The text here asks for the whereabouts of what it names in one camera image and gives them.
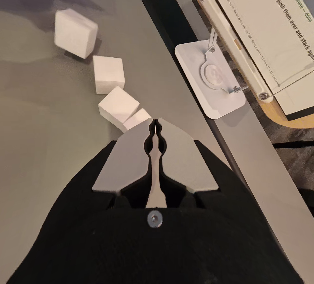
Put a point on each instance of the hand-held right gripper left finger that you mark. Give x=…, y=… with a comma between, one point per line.
x=125, y=163

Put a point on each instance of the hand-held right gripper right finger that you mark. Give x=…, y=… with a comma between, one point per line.
x=189, y=163

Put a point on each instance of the white hard foam cube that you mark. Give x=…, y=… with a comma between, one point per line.
x=136, y=119
x=74, y=33
x=109, y=74
x=117, y=107

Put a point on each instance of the wooden book stand white base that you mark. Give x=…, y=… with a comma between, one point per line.
x=213, y=102

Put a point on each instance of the printed instruction sheet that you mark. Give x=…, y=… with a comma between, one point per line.
x=269, y=31

